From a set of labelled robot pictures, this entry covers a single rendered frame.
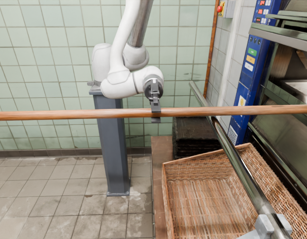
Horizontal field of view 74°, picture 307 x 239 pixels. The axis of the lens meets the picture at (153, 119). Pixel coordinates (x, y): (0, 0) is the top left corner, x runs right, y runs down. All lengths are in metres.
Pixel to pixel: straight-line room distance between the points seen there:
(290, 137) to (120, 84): 0.74
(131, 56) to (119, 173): 0.95
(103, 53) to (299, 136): 1.07
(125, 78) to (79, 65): 1.08
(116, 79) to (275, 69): 0.73
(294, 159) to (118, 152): 1.14
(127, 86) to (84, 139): 1.48
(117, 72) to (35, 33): 1.20
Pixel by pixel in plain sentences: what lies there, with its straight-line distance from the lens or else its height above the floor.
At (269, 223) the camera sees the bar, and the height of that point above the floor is 1.17.
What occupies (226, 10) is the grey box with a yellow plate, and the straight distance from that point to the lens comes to 1.55.
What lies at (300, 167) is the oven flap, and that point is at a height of 0.97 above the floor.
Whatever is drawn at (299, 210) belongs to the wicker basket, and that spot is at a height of 0.85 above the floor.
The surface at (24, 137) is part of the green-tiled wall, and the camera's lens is 2.54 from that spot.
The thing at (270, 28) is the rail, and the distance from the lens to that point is 0.87.
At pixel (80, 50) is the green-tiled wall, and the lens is 1.92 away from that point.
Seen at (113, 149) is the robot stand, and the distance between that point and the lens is 1.60.
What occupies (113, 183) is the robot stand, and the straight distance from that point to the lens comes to 1.86.
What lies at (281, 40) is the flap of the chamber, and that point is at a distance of 0.80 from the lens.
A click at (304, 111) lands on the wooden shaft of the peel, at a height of 1.19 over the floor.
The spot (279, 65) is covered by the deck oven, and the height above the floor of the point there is 1.25.
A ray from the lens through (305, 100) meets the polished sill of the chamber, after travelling 0.96.
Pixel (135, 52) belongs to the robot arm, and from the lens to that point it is 1.36.
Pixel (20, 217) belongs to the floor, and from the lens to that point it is 2.10.
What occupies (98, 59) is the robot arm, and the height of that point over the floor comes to 1.20.
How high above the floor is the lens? 1.50
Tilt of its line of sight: 30 degrees down
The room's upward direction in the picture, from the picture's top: straight up
